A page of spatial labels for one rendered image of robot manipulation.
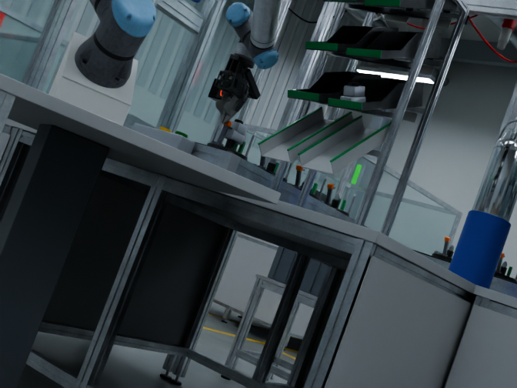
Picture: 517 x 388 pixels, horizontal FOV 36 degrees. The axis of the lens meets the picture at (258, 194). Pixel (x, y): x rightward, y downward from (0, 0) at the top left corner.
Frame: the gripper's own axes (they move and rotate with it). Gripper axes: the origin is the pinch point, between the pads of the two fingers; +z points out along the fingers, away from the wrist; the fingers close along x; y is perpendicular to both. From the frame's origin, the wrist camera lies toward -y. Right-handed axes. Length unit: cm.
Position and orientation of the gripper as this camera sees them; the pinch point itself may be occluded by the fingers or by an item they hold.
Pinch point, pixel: (225, 120)
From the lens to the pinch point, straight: 257.1
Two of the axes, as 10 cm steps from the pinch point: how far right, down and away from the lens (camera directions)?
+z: -3.5, 9.3, -0.8
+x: 7.7, 2.4, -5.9
